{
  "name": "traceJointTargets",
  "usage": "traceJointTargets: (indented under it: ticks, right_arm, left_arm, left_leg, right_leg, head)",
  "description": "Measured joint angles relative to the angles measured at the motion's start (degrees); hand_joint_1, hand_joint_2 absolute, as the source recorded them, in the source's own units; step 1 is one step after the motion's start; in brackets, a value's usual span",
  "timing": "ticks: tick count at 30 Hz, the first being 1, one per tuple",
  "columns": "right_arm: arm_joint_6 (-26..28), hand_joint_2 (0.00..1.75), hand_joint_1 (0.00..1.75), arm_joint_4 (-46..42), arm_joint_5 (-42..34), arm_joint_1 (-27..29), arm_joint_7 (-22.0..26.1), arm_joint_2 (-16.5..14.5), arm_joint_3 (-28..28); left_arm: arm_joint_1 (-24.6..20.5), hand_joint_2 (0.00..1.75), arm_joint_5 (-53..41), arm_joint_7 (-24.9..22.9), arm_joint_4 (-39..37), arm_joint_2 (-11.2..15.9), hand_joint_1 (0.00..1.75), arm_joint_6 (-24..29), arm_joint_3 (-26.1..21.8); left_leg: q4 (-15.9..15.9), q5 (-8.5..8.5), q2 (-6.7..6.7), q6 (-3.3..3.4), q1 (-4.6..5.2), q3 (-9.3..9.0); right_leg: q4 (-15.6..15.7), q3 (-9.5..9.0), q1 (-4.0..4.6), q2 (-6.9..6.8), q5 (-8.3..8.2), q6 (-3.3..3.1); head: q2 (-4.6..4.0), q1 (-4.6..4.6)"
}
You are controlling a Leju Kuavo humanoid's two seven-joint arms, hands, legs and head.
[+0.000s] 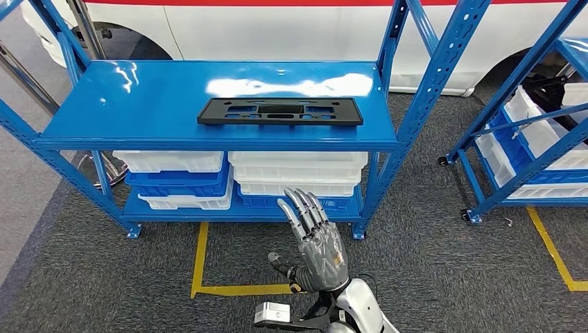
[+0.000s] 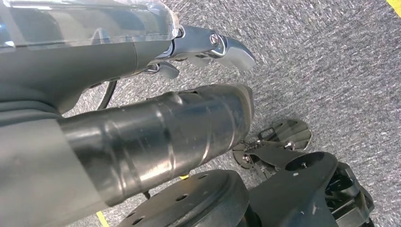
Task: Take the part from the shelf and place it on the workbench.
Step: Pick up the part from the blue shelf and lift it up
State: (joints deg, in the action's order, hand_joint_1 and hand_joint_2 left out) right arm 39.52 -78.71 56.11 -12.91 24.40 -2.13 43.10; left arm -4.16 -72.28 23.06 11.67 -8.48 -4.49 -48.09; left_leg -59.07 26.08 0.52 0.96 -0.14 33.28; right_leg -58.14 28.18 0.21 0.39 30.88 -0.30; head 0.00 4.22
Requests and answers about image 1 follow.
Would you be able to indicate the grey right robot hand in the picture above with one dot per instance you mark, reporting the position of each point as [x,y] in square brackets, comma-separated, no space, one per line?
[324,257]

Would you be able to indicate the yellow floor tape square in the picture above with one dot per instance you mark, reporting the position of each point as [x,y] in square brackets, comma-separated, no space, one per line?
[551,253]

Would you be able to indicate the blue metal shelf rack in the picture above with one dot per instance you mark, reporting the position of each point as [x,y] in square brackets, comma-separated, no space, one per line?
[138,105]

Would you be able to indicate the black plastic plate bracket part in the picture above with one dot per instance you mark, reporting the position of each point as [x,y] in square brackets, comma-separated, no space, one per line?
[216,117]

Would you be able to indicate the grey slanted metal bar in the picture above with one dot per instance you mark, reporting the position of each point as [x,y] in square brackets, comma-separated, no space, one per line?
[27,78]

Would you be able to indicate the white car with red stripe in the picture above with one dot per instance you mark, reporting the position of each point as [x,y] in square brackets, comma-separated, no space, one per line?
[275,32]

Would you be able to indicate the blue plastic bin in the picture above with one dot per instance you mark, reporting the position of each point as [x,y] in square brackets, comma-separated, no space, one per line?
[179,184]
[510,147]
[257,203]

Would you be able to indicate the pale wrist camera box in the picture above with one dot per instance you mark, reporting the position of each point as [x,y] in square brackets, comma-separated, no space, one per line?
[271,313]

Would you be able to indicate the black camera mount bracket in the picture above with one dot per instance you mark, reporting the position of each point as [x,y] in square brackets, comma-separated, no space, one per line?
[324,308]

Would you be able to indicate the chrome stanchion pole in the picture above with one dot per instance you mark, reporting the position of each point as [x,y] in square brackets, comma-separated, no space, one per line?
[88,27]

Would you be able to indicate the black curved plastic part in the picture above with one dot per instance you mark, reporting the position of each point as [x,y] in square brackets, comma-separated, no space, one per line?
[546,99]

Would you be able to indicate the small white floor scrap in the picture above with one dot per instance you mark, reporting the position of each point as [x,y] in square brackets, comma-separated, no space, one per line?
[507,222]

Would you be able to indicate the blue wheeled shelf rack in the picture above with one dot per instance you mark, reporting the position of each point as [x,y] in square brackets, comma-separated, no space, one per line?
[528,177]

